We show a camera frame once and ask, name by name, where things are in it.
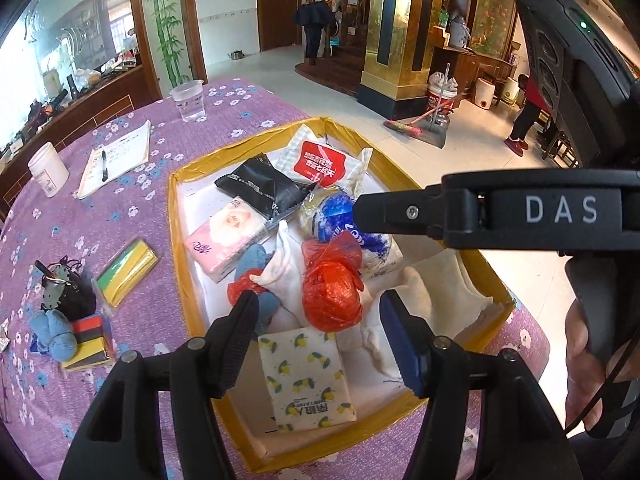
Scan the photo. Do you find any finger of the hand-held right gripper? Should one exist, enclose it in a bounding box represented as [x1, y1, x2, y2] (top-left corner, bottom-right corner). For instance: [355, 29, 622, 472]
[351, 185, 447, 241]

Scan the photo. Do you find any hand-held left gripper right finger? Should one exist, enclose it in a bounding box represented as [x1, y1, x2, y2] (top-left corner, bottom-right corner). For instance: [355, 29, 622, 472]
[378, 291, 583, 480]

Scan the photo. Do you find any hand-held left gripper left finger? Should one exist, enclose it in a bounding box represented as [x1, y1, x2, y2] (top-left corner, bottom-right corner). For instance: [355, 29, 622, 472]
[59, 290, 261, 480]

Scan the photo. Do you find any blue white tissue package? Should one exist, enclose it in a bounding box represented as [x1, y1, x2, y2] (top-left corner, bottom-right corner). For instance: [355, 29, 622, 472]
[298, 186, 403, 278]

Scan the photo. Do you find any red plastic bag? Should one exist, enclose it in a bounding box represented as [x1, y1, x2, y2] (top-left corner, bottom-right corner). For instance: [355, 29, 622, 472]
[227, 270, 266, 306]
[301, 231, 365, 332]

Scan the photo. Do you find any white towel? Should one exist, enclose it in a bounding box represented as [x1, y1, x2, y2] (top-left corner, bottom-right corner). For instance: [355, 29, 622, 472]
[340, 250, 508, 378]
[250, 220, 308, 331]

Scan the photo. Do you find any lemon print tissue pack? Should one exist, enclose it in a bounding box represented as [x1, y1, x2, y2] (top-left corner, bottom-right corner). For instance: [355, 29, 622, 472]
[257, 326, 358, 433]

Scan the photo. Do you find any blue mesh cloth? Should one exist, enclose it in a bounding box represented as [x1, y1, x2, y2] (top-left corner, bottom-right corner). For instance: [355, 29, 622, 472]
[234, 244, 283, 336]

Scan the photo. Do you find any yellow green sponge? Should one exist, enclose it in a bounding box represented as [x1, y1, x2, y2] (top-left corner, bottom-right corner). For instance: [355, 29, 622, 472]
[92, 239, 161, 309]

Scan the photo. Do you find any striped sponge pack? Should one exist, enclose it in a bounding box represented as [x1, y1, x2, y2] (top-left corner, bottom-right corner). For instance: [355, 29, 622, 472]
[60, 314, 117, 372]

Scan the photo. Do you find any yellow cardboard box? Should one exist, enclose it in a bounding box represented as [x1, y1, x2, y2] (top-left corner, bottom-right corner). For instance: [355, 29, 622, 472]
[167, 116, 516, 473]

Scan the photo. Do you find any blue knitted glove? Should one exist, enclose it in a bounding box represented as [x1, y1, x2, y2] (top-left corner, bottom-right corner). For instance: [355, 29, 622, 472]
[27, 308, 78, 362]

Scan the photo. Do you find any person's right hand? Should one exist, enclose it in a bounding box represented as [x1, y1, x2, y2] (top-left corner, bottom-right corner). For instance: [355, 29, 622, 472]
[565, 302, 618, 433]

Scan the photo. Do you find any wooden chair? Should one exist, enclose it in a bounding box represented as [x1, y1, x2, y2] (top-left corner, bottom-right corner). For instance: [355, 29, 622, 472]
[540, 115, 581, 168]

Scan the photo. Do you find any grey dustpan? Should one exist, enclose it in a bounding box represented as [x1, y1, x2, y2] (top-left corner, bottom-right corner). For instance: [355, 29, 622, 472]
[417, 110, 451, 150]

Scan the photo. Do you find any white packet with red label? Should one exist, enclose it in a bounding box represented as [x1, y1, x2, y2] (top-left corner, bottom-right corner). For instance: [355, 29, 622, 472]
[275, 122, 375, 196]

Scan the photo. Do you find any pink tissue pack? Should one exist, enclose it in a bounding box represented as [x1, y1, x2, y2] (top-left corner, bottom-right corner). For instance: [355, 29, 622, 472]
[183, 195, 268, 283]

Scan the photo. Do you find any red white bucket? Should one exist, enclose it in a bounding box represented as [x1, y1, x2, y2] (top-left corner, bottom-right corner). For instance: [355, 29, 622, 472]
[427, 71, 458, 111]

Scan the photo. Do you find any black packet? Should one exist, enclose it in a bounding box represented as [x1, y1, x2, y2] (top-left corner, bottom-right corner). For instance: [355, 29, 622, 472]
[215, 155, 316, 221]

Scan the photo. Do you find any white small appliance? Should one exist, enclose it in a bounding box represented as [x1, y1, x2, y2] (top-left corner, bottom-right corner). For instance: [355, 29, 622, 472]
[475, 77, 496, 110]

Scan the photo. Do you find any wooden staircase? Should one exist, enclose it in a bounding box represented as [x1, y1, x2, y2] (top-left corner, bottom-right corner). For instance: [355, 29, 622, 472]
[295, 0, 373, 96]

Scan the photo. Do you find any wooden cabinet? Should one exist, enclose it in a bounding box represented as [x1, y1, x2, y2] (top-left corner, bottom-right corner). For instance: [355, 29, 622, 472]
[431, 45, 518, 96]

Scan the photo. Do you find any black key pouch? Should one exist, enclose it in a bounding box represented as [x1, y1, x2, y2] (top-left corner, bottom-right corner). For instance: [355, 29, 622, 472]
[34, 255, 97, 321]

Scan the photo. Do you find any golden pillar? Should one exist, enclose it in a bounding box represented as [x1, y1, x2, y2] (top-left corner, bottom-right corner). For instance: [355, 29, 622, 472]
[357, 0, 481, 121]

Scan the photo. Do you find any white notebook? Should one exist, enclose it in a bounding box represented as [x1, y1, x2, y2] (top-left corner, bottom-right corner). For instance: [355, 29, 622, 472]
[76, 119, 152, 201]

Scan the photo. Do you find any clear plastic cup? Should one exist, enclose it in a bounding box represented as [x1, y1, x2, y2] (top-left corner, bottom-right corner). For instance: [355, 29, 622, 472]
[170, 79, 207, 123]

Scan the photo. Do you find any wooden door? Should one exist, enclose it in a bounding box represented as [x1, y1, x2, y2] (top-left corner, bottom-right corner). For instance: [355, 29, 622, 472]
[255, 0, 303, 53]

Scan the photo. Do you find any white plastic jar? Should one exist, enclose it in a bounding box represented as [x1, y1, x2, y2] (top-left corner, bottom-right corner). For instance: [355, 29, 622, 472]
[27, 141, 70, 198]

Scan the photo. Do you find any wooden counter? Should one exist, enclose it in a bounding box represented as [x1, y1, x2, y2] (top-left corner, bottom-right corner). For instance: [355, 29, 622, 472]
[0, 62, 163, 221]

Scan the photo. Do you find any pink handle broom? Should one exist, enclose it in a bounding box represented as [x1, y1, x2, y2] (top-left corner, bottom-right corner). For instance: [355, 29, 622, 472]
[384, 95, 453, 140]

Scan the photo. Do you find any dark jacket on stair post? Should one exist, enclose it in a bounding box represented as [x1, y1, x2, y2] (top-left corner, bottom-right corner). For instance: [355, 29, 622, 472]
[295, 1, 337, 61]

